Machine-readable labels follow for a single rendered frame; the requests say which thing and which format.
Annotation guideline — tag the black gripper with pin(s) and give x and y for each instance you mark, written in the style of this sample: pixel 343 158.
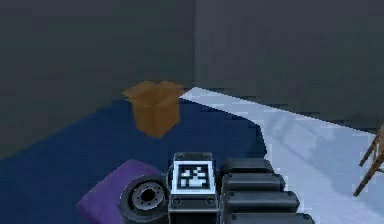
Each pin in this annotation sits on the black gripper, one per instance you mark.
pixel 145 198

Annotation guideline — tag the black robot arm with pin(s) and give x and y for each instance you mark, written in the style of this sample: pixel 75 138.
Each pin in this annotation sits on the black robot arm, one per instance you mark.
pixel 253 193

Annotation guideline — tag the purple cushion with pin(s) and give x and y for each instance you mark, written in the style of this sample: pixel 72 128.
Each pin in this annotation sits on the purple cushion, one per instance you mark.
pixel 105 196

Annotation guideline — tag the brown cardboard box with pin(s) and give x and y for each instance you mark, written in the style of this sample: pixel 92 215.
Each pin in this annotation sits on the brown cardboard box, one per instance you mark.
pixel 156 111

